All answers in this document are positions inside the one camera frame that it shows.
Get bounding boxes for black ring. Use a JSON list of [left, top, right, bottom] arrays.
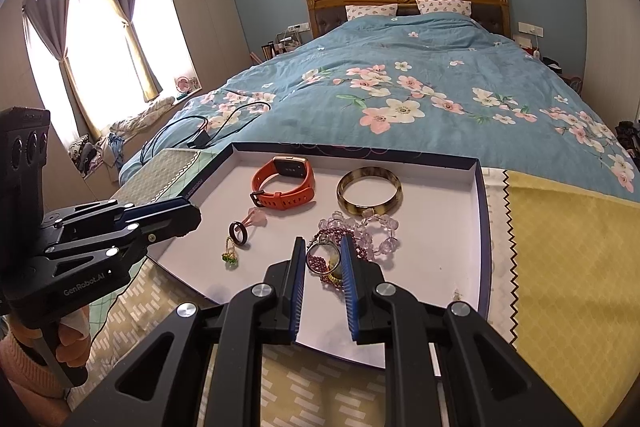
[[228, 220, 251, 249]]

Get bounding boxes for green gem gold ring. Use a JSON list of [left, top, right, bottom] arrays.
[[221, 239, 241, 271]]

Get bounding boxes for orange smart watch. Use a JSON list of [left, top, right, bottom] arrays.
[[250, 155, 316, 210]]

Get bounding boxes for silver ring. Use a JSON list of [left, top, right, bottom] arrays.
[[305, 239, 346, 281]]

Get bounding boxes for clear pink bead bracelet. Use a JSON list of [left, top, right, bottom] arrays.
[[316, 211, 402, 263]]

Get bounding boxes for tortoiseshell bangle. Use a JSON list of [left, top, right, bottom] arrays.
[[336, 166, 404, 217]]

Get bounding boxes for left pink sleeve forearm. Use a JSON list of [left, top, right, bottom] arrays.
[[1, 315, 70, 426]]

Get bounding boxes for left hand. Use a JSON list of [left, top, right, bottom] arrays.
[[8, 303, 91, 381]]

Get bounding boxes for clothes on window seat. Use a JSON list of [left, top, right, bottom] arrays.
[[67, 96, 177, 176]]

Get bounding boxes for pink small fan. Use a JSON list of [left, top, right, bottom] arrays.
[[175, 76, 201, 96]]

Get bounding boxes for dark blue shallow box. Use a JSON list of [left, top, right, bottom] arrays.
[[150, 143, 491, 367]]

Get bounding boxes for patterned patchwork cloth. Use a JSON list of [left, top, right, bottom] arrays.
[[70, 144, 639, 426]]

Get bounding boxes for cluttered left nightstand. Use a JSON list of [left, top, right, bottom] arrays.
[[250, 23, 310, 65]]

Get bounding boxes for left purple yellow curtain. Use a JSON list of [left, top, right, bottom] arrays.
[[23, 0, 101, 143]]

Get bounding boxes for left beige wardrobe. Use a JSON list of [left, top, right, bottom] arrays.
[[172, 0, 250, 91]]

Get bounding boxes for blue floral duvet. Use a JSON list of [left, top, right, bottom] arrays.
[[119, 13, 639, 200]]

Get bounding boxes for pile of dark clothes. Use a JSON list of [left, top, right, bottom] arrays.
[[615, 120, 639, 156]]

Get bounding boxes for left spotted pillow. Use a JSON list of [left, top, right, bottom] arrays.
[[345, 3, 398, 20]]

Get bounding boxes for spotted pillow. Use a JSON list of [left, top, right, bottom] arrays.
[[416, 0, 472, 17], [345, 3, 398, 20]]

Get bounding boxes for right spotted pillow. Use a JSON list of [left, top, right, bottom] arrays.
[[416, 0, 472, 17]]

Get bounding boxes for right nightstand items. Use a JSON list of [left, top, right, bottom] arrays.
[[513, 22, 584, 95]]

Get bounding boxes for wooden headboard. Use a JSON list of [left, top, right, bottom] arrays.
[[306, 0, 512, 38]]

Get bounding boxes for black cable with charger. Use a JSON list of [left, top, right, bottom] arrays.
[[139, 100, 274, 166]]

